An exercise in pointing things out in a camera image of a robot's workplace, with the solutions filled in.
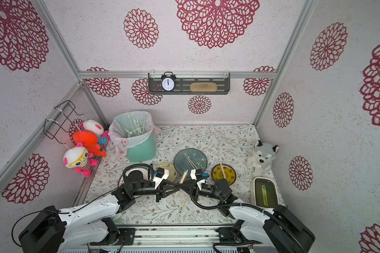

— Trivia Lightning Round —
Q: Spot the wooden brush on shelf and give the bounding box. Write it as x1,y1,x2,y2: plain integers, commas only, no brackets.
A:
190,82,218,93

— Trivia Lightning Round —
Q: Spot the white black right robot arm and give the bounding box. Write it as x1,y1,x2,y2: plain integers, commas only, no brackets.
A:
177,177,316,253

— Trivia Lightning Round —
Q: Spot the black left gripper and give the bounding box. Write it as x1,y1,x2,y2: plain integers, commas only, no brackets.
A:
133,179,181,203

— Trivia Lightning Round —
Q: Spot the grey wall shelf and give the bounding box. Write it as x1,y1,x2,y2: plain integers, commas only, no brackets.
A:
148,73,231,95

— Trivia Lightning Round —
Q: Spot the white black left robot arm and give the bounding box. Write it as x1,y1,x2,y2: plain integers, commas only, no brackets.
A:
12,163,180,253

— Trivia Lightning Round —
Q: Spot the black alarm clock on shelf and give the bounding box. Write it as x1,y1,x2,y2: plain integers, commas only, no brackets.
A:
161,71,176,92

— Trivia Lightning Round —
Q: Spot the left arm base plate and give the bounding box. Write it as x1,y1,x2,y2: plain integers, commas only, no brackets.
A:
89,228,136,246

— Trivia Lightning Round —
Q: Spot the green trash bin with bag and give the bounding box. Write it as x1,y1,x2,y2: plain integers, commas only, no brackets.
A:
109,111,161,163

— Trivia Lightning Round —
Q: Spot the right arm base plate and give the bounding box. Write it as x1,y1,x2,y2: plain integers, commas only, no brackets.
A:
213,227,257,246

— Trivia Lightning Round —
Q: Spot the yellow black patterned plate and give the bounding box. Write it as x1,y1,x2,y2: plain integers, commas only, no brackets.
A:
211,163,237,186

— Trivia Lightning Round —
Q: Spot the white green rectangular tray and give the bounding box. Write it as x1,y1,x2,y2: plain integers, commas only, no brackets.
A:
251,177,279,208

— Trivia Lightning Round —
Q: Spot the black wire wall basket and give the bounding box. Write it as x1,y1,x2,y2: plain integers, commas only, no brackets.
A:
43,100,84,144

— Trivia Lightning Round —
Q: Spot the white plush with yellow glasses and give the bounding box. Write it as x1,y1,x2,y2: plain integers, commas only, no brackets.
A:
63,142,98,177

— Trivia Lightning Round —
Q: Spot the dark green glass plate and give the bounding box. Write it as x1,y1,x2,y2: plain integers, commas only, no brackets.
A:
173,148,208,176

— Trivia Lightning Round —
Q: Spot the grey husky plush toy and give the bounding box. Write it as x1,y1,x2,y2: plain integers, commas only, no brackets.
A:
246,140,280,178

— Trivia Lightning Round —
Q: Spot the small pale yellow plate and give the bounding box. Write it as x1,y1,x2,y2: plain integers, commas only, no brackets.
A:
156,162,177,182

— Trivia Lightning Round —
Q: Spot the red plush toy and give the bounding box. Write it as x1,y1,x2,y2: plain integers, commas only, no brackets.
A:
72,130,107,158

